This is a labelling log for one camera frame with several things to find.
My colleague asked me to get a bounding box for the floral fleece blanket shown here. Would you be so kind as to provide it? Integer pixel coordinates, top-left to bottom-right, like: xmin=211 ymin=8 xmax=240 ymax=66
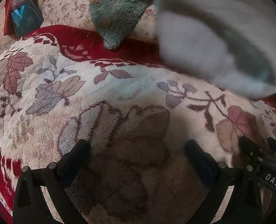
xmin=0 ymin=24 xmax=276 ymax=224

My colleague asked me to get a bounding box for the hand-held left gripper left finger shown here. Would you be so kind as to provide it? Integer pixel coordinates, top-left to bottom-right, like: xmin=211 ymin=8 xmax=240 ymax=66
xmin=13 ymin=139 xmax=90 ymax=224

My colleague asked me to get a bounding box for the red cloth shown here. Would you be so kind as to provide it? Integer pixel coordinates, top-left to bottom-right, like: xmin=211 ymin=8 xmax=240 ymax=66
xmin=3 ymin=0 xmax=15 ymax=36

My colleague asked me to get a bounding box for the blue gift bag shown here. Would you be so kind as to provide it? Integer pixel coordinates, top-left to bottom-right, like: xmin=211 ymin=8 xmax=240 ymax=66
xmin=11 ymin=0 xmax=44 ymax=38

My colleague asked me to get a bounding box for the grey-green fleece jacket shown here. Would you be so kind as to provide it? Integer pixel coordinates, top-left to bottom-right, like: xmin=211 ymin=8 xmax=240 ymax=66
xmin=88 ymin=0 xmax=154 ymax=51

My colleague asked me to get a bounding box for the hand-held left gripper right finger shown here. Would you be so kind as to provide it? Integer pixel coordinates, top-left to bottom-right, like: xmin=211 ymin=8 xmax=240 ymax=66
xmin=184 ymin=139 xmax=263 ymax=224

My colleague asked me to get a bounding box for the grey sweatshirt with brown label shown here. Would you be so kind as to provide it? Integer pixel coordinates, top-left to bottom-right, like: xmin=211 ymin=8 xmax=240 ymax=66
xmin=65 ymin=0 xmax=276 ymax=101

